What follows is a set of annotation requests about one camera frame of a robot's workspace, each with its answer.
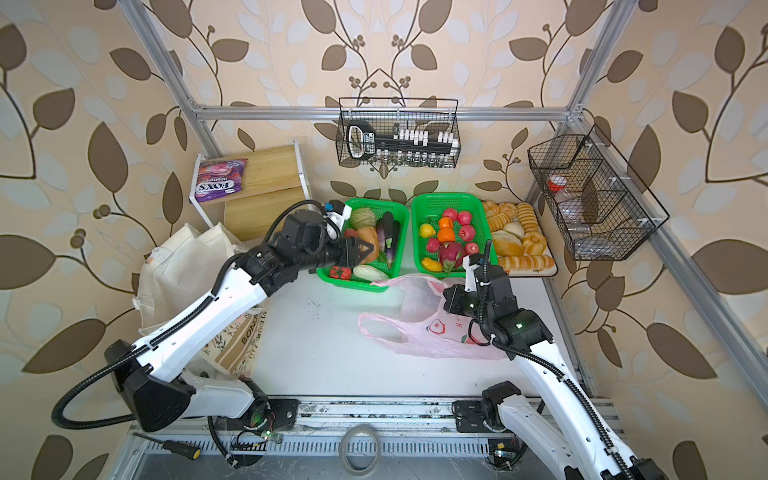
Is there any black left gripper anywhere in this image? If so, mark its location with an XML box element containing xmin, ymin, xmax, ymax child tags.
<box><xmin>294</xmin><ymin>233</ymin><xmax>376</xmax><ymax>275</ymax></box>

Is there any red tomato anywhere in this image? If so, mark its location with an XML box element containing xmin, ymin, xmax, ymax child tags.
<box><xmin>328</xmin><ymin>266</ymin><xmax>352</xmax><ymax>281</ymax></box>

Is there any green cabbage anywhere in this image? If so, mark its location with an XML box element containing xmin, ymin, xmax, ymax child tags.
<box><xmin>349</xmin><ymin>207</ymin><xmax>377</xmax><ymax>230</ymax></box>

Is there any pink plastic bag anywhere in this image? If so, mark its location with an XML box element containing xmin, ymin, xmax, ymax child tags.
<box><xmin>358</xmin><ymin>274</ymin><xmax>505</xmax><ymax>361</ymax></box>

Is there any cream floral tote bag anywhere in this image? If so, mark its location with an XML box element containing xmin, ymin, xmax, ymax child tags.
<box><xmin>133</xmin><ymin>224</ymin><xmax>270</xmax><ymax>376</ymax></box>

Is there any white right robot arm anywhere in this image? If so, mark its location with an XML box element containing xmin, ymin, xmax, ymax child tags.
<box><xmin>443</xmin><ymin>254</ymin><xmax>666</xmax><ymax>479</ymax></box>

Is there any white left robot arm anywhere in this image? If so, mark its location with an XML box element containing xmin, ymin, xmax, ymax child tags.
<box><xmin>51</xmin><ymin>200</ymin><xmax>374</xmax><ymax>432</ymax></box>

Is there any white cucumber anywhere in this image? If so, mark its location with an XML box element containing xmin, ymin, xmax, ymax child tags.
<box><xmin>352</xmin><ymin>264</ymin><xmax>389</xmax><ymax>282</ymax></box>

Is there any yellow potato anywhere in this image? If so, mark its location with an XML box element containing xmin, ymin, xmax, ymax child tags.
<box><xmin>357</xmin><ymin>227</ymin><xmax>380</xmax><ymax>264</ymax></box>

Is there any green vegetable basket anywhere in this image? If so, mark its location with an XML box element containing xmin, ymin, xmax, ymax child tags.
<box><xmin>317</xmin><ymin>199</ymin><xmax>410</xmax><ymax>293</ymax></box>

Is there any purple eggplant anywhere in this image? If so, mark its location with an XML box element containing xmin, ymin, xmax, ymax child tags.
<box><xmin>376</xmin><ymin>212</ymin><xmax>401</xmax><ymax>269</ymax></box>

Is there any bread tray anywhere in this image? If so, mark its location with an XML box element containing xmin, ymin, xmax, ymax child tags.
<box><xmin>482</xmin><ymin>200</ymin><xmax>558</xmax><ymax>278</ymax></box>

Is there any pink dragon fruit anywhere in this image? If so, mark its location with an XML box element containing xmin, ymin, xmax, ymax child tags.
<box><xmin>438</xmin><ymin>241</ymin><xmax>465</xmax><ymax>273</ymax></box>

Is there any red apple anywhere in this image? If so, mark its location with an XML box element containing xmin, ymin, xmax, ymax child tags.
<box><xmin>459</xmin><ymin>224</ymin><xmax>476</xmax><ymax>242</ymax></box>

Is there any orange tangerine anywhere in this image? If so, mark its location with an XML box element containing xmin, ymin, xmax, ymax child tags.
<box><xmin>436</xmin><ymin>228</ymin><xmax>456</xmax><ymax>243</ymax></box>

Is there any green fruit basket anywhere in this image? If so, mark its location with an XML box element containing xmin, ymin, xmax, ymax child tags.
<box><xmin>411</xmin><ymin>193</ymin><xmax>491</xmax><ymax>279</ymax></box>

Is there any yellow lemon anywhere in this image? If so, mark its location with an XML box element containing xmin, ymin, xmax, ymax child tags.
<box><xmin>418</xmin><ymin>223</ymin><xmax>436</xmax><ymax>239</ymax></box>

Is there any white wooden shelf rack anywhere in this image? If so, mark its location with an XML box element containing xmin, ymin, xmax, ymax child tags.
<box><xmin>188</xmin><ymin>141</ymin><xmax>312</xmax><ymax>242</ymax></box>

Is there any black white tool set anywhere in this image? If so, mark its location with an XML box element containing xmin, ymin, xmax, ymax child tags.
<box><xmin>343</xmin><ymin>121</ymin><xmax>461</xmax><ymax>160</ymax></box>

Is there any purple fox's candy bag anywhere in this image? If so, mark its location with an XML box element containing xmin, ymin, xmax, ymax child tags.
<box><xmin>192</xmin><ymin>158</ymin><xmax>247</xmax><ymax>203</ymax></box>

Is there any black wire wall basket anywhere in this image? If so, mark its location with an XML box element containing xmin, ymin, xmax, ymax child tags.
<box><xmin>335</xmin><ymin>95</ymin><xmax>461</xmax><ymax>169</ymax></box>

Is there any black wire side basket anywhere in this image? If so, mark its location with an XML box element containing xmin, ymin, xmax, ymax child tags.
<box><xmin>527</xmin><ymin>125</ymin><xmax>670</xmax><ymax>261</ymax></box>

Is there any yellow handled screwdriver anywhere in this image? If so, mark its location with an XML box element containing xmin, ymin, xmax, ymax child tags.
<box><xmin>133</xmin><ymin>432</ymin><xmax>201</xmax><ymax>460</ymax></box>

